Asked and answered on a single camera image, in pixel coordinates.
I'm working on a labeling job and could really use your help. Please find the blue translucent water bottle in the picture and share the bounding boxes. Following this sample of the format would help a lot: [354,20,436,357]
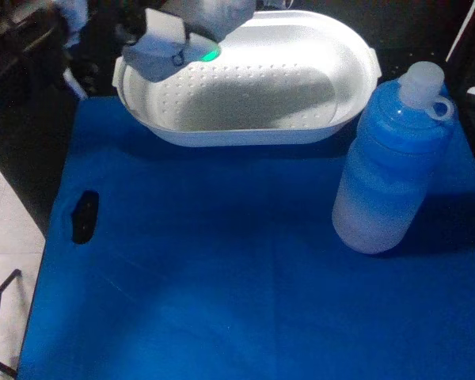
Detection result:
[331,60,456,256]

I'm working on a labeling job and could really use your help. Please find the blue table cloth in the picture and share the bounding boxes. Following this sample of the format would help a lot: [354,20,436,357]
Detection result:
[16,85,475,380]

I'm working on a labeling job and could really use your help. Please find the white perforated plastic basin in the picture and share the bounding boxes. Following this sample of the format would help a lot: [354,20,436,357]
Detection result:
[111,9,382,149]

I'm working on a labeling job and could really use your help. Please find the black tripod stand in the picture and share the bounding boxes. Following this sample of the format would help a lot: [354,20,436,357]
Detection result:
[0,268,23,379]

